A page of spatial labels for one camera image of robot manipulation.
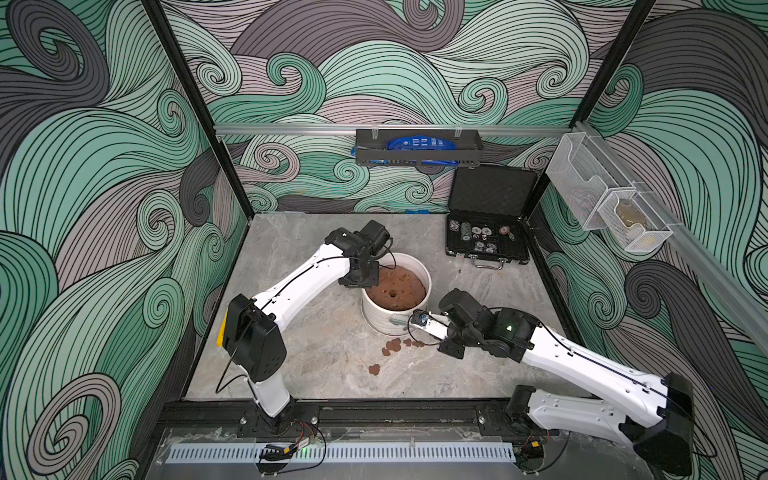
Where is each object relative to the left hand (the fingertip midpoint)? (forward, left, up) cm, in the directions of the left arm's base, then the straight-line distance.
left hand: (369, 278), depth 81 cm
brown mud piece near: (-19, -2, -17) cm, 26 cm away
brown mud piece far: (-12, -7, -16) cm, 22 cm away
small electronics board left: (-39, +23, -18) cm, 49 cm away
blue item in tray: (+39, -16, +18) cm, 46 cm away
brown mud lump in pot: (0, -8, -6) cm, 10 cm away
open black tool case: (+37, -45, -17) cm, 61 cm away
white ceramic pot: (-9, -2, -7) cm, 11 cm away
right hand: (-12, -19, -3) cm, 23 cm away
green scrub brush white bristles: (-13, -8, 0) cm, 15 cm away
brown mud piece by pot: (-12, -14, -16) cm, 24 cm away
